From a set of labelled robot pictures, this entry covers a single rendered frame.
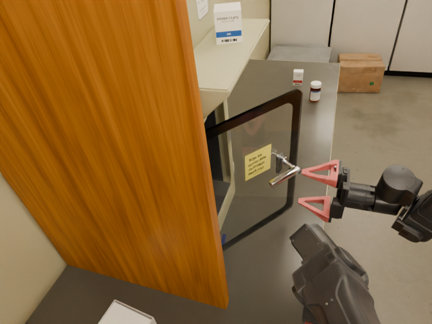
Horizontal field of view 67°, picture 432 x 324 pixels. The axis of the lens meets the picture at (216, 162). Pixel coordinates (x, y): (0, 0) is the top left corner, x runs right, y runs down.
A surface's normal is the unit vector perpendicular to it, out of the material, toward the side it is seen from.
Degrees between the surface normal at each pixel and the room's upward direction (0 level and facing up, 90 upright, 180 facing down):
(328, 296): 51
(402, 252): 0
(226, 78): 0
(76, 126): 90
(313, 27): 90
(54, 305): 0
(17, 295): 90
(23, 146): 90
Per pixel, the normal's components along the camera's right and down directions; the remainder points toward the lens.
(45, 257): 0.95, 0.14
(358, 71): -0.22, 0.61
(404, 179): -0.16, -0.56
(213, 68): -0.10, -0.75
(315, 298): -0.72, -0.69
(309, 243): -0.64, -0.45
